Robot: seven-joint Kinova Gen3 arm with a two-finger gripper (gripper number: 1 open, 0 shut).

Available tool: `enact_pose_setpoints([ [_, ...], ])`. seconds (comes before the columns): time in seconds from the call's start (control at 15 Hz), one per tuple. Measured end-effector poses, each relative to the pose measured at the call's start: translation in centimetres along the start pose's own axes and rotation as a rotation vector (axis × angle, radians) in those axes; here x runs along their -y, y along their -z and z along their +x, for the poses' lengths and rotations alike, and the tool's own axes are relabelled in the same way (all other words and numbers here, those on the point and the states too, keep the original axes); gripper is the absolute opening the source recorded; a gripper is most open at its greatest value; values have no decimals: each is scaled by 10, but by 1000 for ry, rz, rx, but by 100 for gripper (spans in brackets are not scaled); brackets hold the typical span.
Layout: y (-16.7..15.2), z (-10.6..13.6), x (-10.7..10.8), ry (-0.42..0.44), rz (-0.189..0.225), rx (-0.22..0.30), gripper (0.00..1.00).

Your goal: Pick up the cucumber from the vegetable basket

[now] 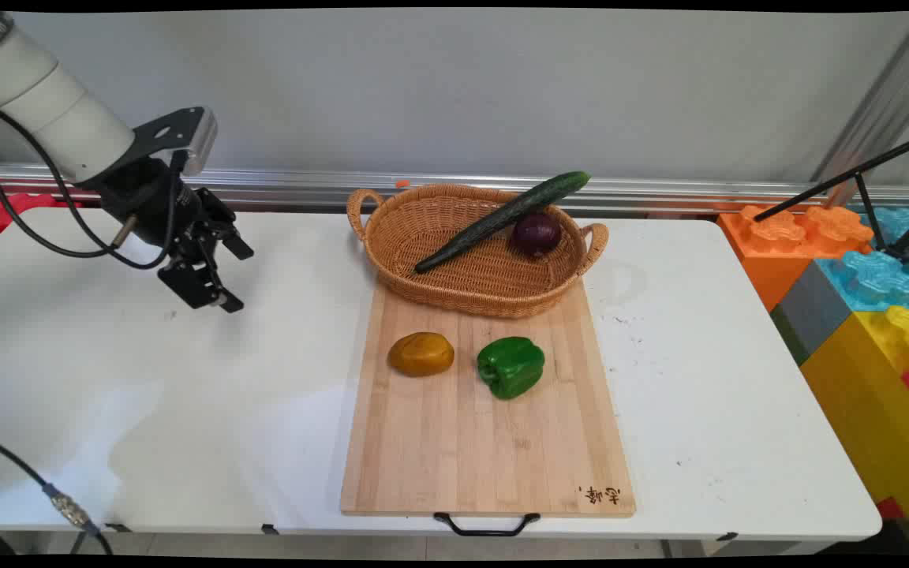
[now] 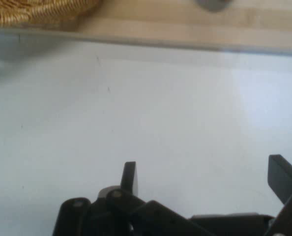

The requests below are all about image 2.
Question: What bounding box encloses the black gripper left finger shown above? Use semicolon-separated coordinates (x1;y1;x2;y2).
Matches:
53;161;210;236

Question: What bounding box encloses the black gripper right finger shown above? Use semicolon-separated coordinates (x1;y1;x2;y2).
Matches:
266;154;292;236

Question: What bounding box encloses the black handled knife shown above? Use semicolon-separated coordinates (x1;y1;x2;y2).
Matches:
196;0;233;12

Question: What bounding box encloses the bamboo cutting board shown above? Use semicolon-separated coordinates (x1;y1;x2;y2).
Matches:
0;0;292;52

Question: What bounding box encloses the woven wicker basket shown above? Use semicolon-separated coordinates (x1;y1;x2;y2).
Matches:
0;0;103;28

